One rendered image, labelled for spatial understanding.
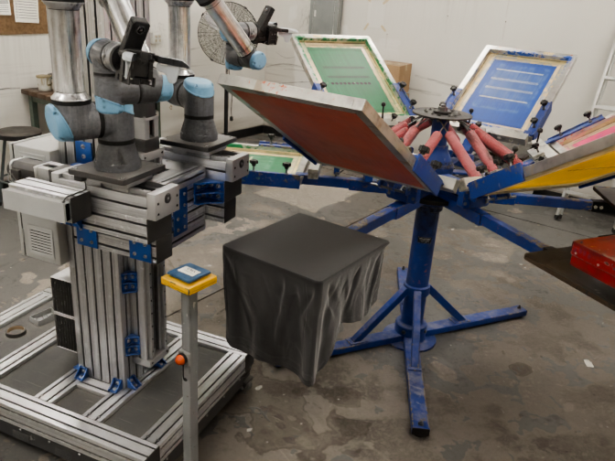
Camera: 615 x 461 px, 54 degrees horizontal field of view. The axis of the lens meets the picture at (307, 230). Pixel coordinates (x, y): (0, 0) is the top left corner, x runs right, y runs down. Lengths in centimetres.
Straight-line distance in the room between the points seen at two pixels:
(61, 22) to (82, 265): 103
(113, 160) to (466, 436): 196
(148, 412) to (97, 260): 65
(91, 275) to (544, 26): 494
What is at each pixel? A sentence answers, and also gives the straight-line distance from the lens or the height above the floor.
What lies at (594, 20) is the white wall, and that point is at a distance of 629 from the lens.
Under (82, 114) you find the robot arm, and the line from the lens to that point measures 199.
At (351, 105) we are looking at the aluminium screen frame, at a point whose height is 154.
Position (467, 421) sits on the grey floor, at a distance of 310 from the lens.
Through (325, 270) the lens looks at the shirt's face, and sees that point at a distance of 211.
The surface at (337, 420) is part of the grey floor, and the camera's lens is 296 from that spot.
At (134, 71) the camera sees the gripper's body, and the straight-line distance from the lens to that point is 156.
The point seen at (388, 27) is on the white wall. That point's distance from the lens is 700.
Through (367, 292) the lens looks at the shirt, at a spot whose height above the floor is 76.
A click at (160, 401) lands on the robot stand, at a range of 271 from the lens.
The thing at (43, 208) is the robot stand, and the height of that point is 114.
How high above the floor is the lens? 187
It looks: 22 degrees down
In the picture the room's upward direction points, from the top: 4 degrees clockwise
